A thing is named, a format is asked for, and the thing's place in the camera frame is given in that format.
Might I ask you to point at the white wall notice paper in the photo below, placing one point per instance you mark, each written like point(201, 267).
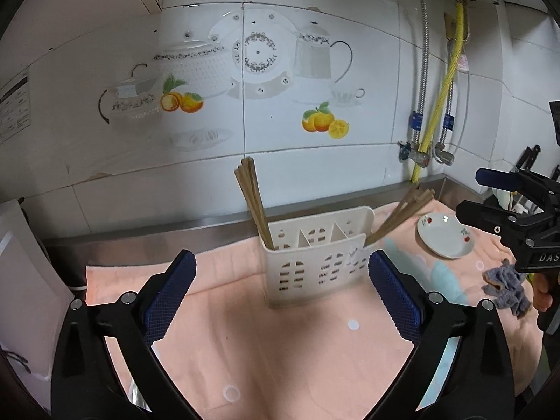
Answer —
point(15, 109)

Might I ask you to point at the metal water valve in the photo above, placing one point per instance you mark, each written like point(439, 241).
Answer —
point(442, 154)
point(415, 153)

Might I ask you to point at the grey knitted rag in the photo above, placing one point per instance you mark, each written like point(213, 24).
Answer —
point(507, 286)

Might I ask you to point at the person's right hand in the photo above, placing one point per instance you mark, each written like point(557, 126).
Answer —
point(542, 291)

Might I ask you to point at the white countertop appliance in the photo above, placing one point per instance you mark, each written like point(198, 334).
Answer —
point(26, 293)

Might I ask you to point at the peach printed towel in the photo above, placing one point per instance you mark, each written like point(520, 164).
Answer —
point(262, 350)

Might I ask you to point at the bunch of wooden chopsticks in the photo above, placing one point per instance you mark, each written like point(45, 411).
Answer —
point(256, 205)

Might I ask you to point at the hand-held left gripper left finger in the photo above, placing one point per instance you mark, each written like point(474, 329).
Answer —
point(168, 297)

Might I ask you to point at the white floral bowl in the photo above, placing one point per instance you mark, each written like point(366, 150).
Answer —
point(446, 236)

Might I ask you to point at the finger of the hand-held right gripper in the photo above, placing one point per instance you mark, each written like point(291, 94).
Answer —
point(485, 218)
point(488, 176)

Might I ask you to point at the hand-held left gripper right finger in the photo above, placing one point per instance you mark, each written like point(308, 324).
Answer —
point(393, 302)

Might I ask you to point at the cream plastic utensil holder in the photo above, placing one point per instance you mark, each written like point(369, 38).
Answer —
point(306, 280)

